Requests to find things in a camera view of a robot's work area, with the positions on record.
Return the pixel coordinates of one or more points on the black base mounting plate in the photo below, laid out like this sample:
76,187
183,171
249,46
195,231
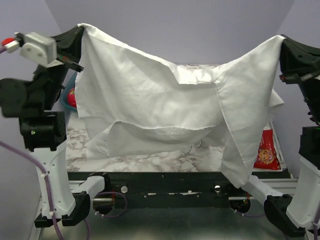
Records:
168,190

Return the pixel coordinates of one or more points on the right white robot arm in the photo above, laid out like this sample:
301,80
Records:
298,215

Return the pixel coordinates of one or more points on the blue plastic fruit basket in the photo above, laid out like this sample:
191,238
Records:
64,94

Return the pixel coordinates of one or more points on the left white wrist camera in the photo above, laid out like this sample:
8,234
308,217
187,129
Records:
33,46

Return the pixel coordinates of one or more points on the white shirt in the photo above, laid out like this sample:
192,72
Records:
135,103

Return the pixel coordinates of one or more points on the red snack bag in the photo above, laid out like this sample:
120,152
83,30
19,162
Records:
267,156

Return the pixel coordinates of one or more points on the red dragon fruit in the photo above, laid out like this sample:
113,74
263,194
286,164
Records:
71,100

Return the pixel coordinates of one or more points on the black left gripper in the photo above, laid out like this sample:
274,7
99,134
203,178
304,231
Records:
68,46

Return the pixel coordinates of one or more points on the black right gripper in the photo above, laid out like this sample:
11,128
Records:
297,59

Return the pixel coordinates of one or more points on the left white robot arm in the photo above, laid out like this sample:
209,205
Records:
44,130

